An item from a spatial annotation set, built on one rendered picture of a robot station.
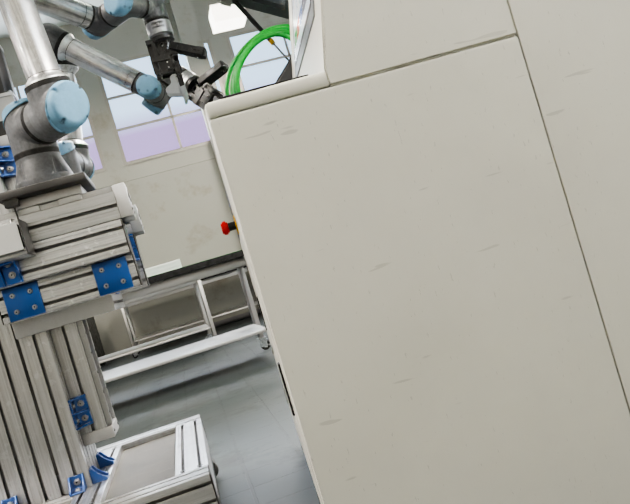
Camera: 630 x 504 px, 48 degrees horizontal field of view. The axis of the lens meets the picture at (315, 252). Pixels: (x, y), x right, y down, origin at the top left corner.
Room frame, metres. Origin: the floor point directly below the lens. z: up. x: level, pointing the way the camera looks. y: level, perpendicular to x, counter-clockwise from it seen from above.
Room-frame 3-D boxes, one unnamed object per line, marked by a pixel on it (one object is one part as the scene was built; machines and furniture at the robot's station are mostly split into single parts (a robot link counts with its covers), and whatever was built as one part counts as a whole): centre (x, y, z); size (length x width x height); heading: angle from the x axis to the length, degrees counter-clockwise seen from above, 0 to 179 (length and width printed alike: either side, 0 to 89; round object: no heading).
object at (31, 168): (1.87, 0.63, 1.09); 0.15 x 0.15 x 0.10
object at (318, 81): (1.58, 0.04, 0.96); 0.70 x 0.22 x 0.03; 6
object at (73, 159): (2.37, 0.73, 1.20); 0.13 x 0.12 x 0.14; 1
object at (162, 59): (2.14, 0.27, 1.37); 0.09 x 0.08 x 0.12; 96
